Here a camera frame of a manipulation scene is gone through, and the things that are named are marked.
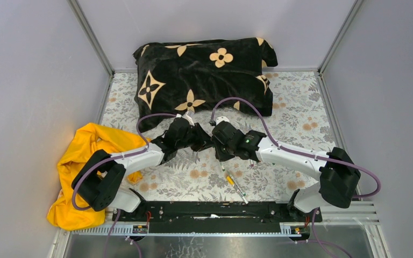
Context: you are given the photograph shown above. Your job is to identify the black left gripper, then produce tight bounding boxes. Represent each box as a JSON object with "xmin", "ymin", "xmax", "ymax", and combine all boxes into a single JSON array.
[{"xmin": 175, "ymin": 123, "xmax": 214, "ymax": 153}]

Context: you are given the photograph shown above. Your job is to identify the yellow cap marker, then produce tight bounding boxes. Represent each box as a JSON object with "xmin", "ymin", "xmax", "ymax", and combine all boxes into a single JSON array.
[{"xmin": 226, "ymin": 175, "xmax": 249, "ymax": 204}]

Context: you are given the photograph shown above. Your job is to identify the clear cap pen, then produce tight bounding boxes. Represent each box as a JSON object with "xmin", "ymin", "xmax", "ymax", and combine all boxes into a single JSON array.
[{"xmin": 225, "ymin": 171, "xmax": 246, "ymax": 197}]

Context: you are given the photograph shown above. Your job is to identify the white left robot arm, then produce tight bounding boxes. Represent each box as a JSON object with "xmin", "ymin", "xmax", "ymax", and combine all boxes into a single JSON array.
[{"xmin": 71, "ymin": 117, "xmax": 213, "ymax": 221}]

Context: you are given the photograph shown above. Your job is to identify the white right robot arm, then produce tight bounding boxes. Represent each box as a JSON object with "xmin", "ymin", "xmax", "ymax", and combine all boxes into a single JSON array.
[{"xmin": 211, "ymin": 119, "xmax": 361, "ymax": 221}]

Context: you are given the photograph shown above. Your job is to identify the black floral pillow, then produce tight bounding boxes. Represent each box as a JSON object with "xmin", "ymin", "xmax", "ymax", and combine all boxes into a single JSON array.
[{"xmin": 133, "ymin": 37, "xmax": 277, "ymax": 132}]

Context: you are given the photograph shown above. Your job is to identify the yellow cloth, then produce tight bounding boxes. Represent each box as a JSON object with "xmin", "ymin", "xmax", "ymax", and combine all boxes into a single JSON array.
[{"xmin": 46, "ymin": 123, "xmax": 146, "ymax": 231}]

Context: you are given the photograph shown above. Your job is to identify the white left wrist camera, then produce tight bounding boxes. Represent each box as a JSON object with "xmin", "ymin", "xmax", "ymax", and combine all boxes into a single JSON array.
[{"xmin": 176, "ymin": 110, "xmax": 195, "ymax": 126}]

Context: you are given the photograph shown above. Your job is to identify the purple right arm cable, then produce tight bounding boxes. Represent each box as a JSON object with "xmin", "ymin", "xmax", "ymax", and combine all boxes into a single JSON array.
[{"xmin": 210, "ymin": 97, "xmax": 382, "ymax": 258}]

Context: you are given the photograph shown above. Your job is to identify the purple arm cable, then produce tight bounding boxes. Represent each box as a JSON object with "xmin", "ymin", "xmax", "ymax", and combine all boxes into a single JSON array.
[
  {"xmin": 72, "ymin": 113, "xmax": 177, "ymax": 258},
  {"xmin": 210, "ymin": 97, "xmax": 382, "ymax": 258}
]

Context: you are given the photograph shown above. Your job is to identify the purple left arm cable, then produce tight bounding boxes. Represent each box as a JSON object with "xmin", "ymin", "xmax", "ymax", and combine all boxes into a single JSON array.
[{"xmin": 72, "ymin": 113, "xmax": 177, "ymax": 258}]

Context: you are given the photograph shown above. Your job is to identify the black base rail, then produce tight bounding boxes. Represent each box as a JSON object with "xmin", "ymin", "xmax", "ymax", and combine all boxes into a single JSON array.
[{"xmin": 112, "ymin": 201, "xmax": 322, "ymax": 234}]

